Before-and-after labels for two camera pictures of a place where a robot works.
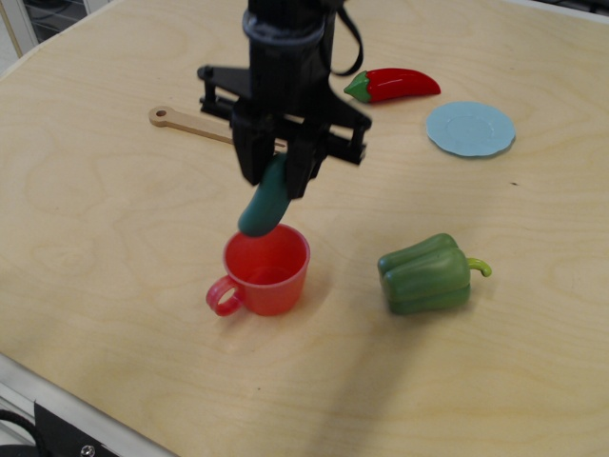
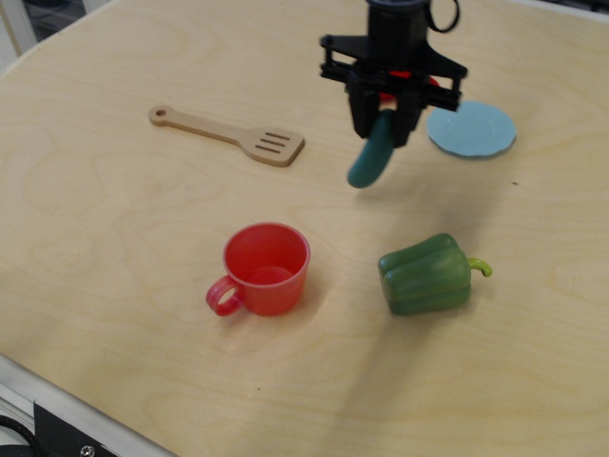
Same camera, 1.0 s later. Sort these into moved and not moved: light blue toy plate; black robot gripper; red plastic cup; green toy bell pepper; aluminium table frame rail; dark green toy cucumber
Moved: black robot gripper; dark green toy cucumber
Not moved: green toy bell pepper; light blue toy plate; aluminium table frame rail; red plastic cup
